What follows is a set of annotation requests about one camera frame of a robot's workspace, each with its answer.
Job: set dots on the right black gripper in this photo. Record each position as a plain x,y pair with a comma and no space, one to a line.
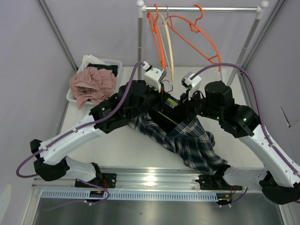
187,104

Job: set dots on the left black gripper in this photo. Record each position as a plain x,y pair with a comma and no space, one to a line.
158,96

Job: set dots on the navy plaid skirt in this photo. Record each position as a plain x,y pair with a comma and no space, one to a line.
189,140

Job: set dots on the pink garment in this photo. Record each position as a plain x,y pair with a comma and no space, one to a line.
92,84

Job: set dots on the green hanger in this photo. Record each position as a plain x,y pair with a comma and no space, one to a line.
166,106

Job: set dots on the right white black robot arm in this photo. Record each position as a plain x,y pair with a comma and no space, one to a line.
278,180

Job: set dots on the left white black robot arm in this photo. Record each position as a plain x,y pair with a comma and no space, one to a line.
53,161

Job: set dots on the cream hanger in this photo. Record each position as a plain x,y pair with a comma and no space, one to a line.
168,57

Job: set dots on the left orange hanger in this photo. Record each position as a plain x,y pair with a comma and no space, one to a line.
153,21

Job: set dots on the orange hanger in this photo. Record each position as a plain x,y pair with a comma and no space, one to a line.
153,21
193,28

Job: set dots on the right orange hanger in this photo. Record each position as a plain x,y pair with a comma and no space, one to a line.
193,28

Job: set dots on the dark green garment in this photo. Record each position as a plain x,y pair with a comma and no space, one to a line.
113,68

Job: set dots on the white cloth in basket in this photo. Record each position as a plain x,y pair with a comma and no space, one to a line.
90,59

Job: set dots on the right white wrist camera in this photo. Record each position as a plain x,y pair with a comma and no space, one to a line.
191,84

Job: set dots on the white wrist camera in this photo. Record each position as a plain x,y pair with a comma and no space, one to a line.
153,76
191,84

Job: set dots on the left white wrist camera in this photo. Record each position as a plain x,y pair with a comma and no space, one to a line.
153,76

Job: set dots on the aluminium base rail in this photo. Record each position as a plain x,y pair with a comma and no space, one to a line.
163,179

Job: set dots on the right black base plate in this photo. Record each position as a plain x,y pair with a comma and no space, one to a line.
215,182

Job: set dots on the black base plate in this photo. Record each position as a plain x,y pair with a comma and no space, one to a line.
215,182
108,180

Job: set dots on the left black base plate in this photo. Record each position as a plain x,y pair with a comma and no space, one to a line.
108,180

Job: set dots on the white slotted cable duct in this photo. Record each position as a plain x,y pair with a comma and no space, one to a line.
131,195

